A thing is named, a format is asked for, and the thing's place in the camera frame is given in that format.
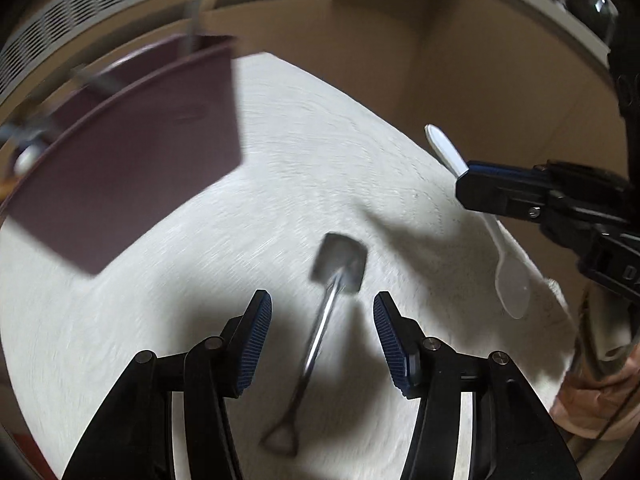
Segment blue handled utensil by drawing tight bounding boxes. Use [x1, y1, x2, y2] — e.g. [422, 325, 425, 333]
[0, 119, 49, 144]

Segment white plastic spoon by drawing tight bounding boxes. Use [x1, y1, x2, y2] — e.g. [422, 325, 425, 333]
[424, 125, 532, 320]

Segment wooden spoon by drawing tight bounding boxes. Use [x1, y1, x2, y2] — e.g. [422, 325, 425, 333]
[0, 178, 15, 202]

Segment metal shovel-shaped spoon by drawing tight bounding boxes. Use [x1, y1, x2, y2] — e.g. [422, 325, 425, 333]
[260, 232, 368, 457]

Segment dark purple utensil caddy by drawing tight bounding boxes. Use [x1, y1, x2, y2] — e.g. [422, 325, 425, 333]
[1, 34, 242, 274]

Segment wooden chopstick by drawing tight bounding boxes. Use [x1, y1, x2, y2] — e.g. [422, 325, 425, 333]
[179, 0, 217, 56]

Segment metal spoon with white ball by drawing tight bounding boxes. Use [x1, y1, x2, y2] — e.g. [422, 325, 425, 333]
[13, 144, 43, 178]

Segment black thin utensil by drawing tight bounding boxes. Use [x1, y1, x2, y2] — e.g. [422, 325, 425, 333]
[70, 65, 124, 96]

